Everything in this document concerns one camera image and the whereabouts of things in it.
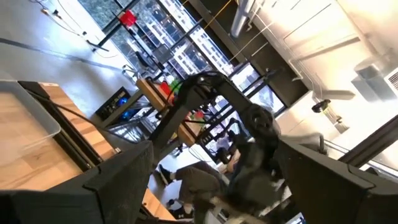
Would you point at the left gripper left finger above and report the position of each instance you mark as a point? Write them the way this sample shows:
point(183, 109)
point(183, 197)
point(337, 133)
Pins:
point(93, 205)

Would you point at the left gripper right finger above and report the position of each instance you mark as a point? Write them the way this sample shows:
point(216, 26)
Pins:
point(335, 202)

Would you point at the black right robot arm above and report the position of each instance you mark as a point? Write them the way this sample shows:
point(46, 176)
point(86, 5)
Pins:
point(174, 118)

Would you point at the clear plastic bin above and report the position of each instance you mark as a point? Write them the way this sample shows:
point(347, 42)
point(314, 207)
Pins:
point(53, 127)

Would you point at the black computer case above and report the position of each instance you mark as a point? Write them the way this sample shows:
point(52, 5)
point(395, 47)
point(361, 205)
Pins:
point(109, 105)

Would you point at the person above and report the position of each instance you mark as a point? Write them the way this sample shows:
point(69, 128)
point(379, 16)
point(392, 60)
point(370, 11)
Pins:
point(199, 183)

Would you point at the wooden table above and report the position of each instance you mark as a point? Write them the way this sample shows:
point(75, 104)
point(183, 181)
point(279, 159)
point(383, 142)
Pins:
point(149, 90)

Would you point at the white air conditioning unit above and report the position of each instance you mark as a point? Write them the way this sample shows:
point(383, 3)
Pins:
point(382, 81)

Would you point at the large window wall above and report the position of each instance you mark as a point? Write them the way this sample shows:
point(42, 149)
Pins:
point(186, 46)

